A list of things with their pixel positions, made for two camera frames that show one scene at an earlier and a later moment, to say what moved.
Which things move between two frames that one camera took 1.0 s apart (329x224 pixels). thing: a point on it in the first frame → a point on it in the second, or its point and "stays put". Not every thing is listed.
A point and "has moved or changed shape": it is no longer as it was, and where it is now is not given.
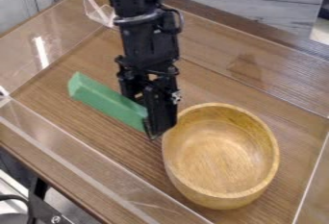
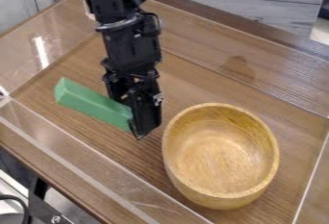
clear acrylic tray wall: x=244 y=139 stays put
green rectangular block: x=108 y=101 has moved or changed shape
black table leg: x=40 y=188 stays put
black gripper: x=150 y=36 → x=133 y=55
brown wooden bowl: x=219 y=156 stays put
